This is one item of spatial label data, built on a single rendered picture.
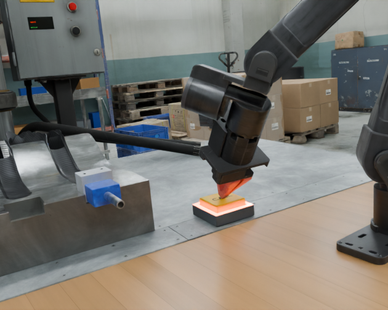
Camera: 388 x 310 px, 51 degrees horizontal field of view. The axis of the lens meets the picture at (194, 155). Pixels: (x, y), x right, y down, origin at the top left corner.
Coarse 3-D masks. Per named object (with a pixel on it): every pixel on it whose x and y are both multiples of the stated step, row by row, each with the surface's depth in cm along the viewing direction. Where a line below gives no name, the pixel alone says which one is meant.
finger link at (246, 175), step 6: (228, 174) 63; (234, 174) 63; (240, 174) 64; (246, 174) 66; (252, 174) 66; (216, 180) 63; (222, 180) 63; (228, 180) 64; (234, 180) 64; (240, 180) 66; (246, 180) 66; (222, 186) 71; (240, 186) 68
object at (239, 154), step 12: (228, 132) 61; (228, 144) 62; (240, 144) 61; (252, 144) 61; (204, 156) 64; (216, 156) 64; (228, 156) 63; (240, 156) 62; (252, 156) 64; (264, 156) 67; (216, 168) 62; (228, 168) 63; (240, 168) 63
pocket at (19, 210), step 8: (24, 200) 62; (32, 200) 62; (40, 200) 63; (8, 208) 61; (16, 208) 61; (24, 208) 62; (32, 208) 62; (40, 208) 63; (16, 216) 62; (24, 216) 62; (32, 216) 59
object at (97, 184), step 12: (96, 168) 66; (84, 180) 62; (96, 180) 63; (108, 180) 63; (84, 192) 62; (96, 192) 59; (108, 192) 60; (120, 192) 61; (96, 204) 59; (120, 204) 56
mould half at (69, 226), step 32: (32, 160) 82; (96, 160) 85; (0, 192) 70; (32, 192) 66; (64, 192) 64; (128, 192) 65; (0, 224) 56; (32, 224) 58; (64, 224) 61; (96, 224) 63; (128, 224) 66; (0, 256) 57; (32, 256) 59; (64, 256) 61
